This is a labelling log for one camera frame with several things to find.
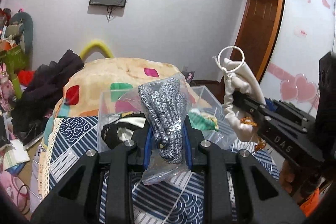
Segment white drawstring pouch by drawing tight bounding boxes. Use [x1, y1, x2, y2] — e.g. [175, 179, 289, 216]
[215, 46, 266, 143]

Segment green knitted cloth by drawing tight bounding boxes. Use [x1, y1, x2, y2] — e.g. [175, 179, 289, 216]
[189, 111, 219, 131]

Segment black mesh bag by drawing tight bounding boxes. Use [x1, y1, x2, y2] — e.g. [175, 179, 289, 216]
[101, 113, 146, 149]

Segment grey gloves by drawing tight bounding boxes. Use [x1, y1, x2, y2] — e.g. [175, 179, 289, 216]
[120, 73, 192, 185]

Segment blue white patterned tablecloth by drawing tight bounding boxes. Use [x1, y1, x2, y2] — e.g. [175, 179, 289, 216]
[46, 115, 280, 223]

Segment white wardrobe with hearts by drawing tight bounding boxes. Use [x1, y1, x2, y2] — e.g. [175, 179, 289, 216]
[260, 0, 335, 116]

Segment brown wooden door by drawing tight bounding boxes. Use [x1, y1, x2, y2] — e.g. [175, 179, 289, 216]
[235, 0, 284, 81]

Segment clear plastic storage box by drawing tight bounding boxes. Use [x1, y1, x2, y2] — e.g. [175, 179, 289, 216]
[97, 78, 237, 156]

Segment dark clothes pile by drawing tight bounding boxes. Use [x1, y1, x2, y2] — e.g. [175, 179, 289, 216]
[11, 50, 84, 147]

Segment beige patterned blanket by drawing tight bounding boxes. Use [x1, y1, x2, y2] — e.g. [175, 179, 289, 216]
[43, 57, 211, 140]

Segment pink rabbit toy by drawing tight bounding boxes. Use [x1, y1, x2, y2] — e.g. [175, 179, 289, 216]
[1, 63, 14, 112]

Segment green bottle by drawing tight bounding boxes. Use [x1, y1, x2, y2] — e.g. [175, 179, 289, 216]
[11, 74, 22, 99]

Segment green cardboard box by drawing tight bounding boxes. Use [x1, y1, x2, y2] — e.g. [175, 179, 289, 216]
[1, 45, 30, 74]

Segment yellow foam tube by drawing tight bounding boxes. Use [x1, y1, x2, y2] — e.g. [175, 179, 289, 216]
[79, 39, 114, 60]

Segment grey green neck pillow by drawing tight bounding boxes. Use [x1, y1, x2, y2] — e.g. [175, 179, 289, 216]
[10, 12, 34, 54]

